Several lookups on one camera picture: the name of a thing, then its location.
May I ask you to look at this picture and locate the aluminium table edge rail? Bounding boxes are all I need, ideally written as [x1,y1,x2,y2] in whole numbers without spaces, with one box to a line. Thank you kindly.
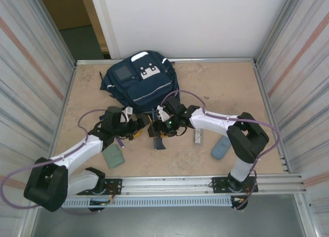
[252,58,293,174]
[46,63,78,177]

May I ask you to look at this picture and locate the blue-grey glasses case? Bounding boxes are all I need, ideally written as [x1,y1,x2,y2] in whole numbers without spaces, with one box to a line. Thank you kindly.
[211,136,231,160]

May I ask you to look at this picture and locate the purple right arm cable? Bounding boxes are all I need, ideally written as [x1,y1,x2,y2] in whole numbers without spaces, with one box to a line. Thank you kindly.
[159,89,281,211]

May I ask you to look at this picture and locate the navy blue backpack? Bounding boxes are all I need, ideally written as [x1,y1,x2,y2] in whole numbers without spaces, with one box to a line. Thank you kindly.
[99,50,181,119]

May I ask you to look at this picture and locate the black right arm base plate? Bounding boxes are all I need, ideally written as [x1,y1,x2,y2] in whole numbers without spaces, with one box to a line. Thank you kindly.
[210,176,259,194]

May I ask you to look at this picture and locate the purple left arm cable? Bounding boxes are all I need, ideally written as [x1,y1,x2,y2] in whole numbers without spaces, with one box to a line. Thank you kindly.
[0,108,107,216]

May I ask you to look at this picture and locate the small clear labelled box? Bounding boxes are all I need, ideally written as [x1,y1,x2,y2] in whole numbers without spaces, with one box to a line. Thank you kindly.
[193,128,203,145]

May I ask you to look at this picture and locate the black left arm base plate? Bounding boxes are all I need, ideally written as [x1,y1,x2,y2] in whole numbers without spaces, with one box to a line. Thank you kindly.
[76,178,122,196]

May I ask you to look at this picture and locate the wide aluminium base rail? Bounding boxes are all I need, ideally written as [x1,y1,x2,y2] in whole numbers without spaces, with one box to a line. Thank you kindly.
[30,173,308,198]

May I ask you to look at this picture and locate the tan wooden door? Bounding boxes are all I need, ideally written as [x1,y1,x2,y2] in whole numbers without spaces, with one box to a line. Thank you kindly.
[78,0,112,60]

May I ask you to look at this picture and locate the grey slotted cable duct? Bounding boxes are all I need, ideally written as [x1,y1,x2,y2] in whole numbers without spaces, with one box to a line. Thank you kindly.
[38,195,232,208]

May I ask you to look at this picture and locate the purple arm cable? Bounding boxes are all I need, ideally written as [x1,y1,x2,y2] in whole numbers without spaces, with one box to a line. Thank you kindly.
[159,89,281,211]
[0,108,107,216]

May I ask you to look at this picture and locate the sage green wallet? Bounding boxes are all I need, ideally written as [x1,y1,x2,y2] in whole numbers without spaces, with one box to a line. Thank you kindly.
[102,143,126,170]

